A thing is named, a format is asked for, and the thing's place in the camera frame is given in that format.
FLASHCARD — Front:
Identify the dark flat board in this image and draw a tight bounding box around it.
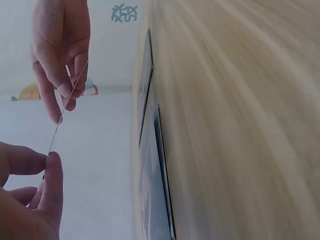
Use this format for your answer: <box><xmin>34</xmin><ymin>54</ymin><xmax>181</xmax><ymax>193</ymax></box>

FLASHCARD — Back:
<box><xmin>137</xmin><ymin>27</ymin><xmax>154</xmax><ymax>149</ymax></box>
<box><xmin>138</xmin><ymin>104</ymin><xmax>177</xmax><ymax>240</ymax></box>

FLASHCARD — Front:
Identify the thin beige thread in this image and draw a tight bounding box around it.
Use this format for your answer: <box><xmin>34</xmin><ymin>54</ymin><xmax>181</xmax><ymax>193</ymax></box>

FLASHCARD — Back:
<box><xmin>47</xmin><ymin>58</ymin><xmax>90</xmax><ymax>154</ymax></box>

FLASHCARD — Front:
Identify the person's right hand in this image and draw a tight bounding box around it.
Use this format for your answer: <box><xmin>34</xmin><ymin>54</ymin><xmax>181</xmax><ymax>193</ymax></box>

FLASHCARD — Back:
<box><xmin>30</xmin><ymin>0</ymin><xmax>91</xmax><ymax>125</ymax></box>

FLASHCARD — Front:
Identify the person's left hand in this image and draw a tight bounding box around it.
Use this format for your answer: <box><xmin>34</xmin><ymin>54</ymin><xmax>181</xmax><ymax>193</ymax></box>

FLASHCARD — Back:
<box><xmin>0</xmin><ymin>140</ymin><xmax>64</xmax><ymax>240</ymax></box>

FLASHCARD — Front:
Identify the thin pale needle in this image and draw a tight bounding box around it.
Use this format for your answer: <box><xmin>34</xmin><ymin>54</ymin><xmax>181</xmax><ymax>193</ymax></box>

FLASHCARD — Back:
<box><xmin>65</xmin><ymin>64</ymin><xmax>74</xmax><ymax>85</ymax></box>

